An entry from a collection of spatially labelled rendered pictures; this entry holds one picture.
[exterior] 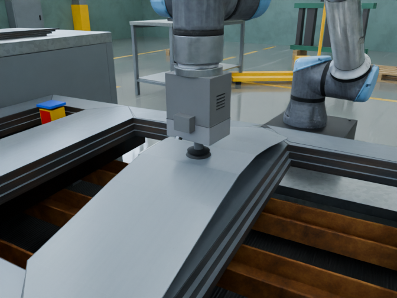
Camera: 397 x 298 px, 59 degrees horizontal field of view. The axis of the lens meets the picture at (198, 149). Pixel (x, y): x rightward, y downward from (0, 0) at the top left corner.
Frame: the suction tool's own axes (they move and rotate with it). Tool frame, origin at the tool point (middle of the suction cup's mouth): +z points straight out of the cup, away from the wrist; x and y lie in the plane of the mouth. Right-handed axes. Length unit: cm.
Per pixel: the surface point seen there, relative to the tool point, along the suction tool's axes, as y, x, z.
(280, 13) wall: -390, 990, 6
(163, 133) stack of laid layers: -28.2, 23.8, 8.3
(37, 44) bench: -85, 26, -12
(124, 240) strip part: 3.1, -20.7, 2.1
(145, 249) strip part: 6.4, -20.5, 2.2
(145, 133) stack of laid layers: -33.6, 22.4, 8.9
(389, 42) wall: -92, 997, 73
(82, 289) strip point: 3.9, -28.0, 3.7
